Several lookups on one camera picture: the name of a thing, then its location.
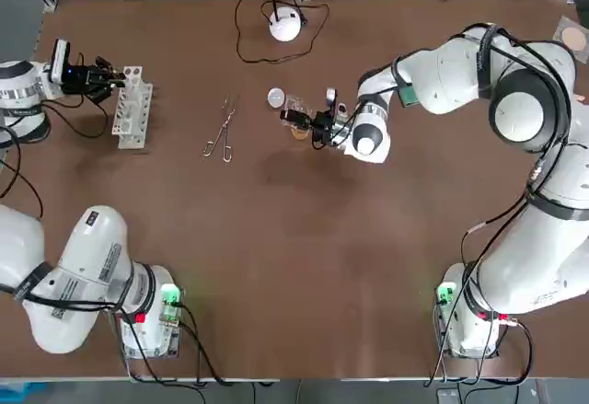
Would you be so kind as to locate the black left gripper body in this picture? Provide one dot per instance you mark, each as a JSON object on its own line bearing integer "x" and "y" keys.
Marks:
{"x": 76, "y": 81}

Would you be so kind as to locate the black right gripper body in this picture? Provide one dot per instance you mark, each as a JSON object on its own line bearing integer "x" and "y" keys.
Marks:
{"x": 322, "y": 125}

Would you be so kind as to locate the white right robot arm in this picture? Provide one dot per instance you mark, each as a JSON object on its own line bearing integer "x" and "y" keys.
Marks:
{"x": 460, "y": 72}

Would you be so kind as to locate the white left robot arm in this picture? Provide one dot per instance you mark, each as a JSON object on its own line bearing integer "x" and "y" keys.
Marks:
{"x": 92, "y": 261}

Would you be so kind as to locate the small white dish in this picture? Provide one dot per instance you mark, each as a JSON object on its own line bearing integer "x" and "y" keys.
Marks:
{"x": 276, "y": 98}

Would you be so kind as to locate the white test tube rack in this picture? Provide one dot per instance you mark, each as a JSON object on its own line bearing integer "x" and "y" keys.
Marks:
{"x": 133, "y": 109}

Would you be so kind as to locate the metal crucible tongs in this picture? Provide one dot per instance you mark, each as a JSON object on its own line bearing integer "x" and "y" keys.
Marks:
{"x": 228, "y": 118}

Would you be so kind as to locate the folded green cloth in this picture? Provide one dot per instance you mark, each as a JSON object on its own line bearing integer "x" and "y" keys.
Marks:
{"x": 408, "y": 95}

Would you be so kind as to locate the white desk lamp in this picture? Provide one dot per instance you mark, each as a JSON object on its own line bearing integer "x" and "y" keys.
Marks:
{"x": 286, "y": 26}

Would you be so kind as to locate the wooden test tube clamp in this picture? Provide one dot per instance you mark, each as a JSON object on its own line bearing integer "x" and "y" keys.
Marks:
{"x": 580, "y": 99}

